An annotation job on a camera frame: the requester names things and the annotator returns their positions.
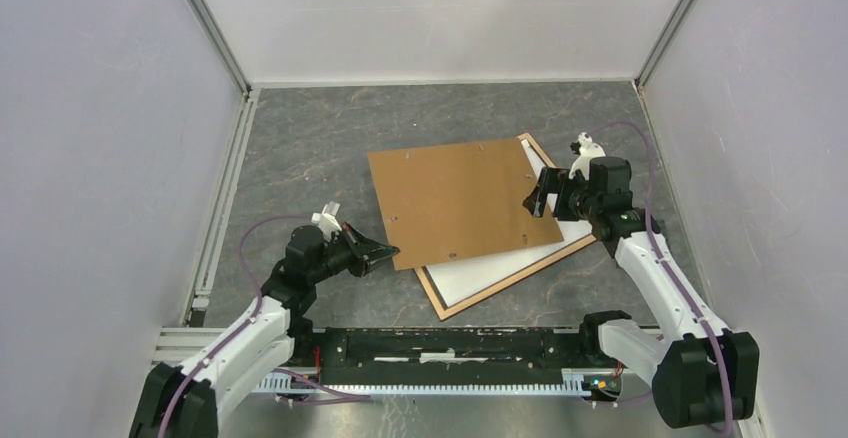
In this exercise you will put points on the light wooden picture frame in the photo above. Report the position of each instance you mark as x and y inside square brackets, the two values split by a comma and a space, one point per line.
[510, 276]

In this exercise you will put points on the brown backing board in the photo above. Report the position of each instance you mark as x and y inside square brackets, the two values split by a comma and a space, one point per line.
[459, 201]

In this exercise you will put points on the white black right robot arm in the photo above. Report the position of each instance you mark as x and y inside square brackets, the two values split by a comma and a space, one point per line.
[701, 371]

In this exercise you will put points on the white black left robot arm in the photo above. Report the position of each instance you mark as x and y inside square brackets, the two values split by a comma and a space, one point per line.
[195, 397]

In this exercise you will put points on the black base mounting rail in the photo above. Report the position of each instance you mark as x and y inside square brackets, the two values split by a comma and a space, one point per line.
[450, 356]

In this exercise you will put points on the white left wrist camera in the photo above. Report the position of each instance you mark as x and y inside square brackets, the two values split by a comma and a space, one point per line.
[326, 220]

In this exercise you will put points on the landscape photo print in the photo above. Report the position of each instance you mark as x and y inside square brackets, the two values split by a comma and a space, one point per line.
[503, 263]

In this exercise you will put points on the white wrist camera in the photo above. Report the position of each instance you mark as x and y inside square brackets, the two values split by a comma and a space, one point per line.
[326, 220]
[586, 150]

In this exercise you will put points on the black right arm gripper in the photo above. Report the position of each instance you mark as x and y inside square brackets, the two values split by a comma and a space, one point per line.
[550, 181]

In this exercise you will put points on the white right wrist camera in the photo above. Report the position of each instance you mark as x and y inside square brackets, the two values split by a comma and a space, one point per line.
[586, 150]

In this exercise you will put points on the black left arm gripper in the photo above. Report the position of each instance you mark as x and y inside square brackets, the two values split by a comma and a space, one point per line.
[367, 246]

